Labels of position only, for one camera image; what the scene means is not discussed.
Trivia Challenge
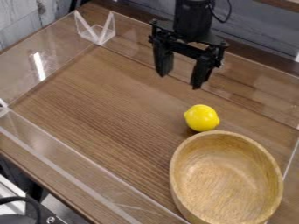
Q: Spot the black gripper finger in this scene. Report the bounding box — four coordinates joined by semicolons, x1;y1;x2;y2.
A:
153;39;173;77
191;56;215;89

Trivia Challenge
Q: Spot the brown wooden bowl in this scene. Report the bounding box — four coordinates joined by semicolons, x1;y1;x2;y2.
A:
169;130;284;224

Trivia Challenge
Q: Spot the yellow lemon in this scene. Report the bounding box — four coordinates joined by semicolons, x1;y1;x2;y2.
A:
183;104;220;132

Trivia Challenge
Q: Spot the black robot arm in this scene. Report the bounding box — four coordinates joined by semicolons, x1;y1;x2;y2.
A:
148;0;231;89

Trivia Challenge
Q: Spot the black cable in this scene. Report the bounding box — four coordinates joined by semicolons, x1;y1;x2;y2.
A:
0;195;42;224

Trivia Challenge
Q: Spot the clear acrylic tray wall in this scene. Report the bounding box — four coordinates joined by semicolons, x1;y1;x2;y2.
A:
0;8;299;224

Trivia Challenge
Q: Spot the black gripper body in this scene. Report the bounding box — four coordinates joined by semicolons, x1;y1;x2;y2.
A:
148;18;229;67

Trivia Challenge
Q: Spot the clear acrylic corner bracket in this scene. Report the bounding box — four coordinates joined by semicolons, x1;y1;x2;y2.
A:
73;10;116;46

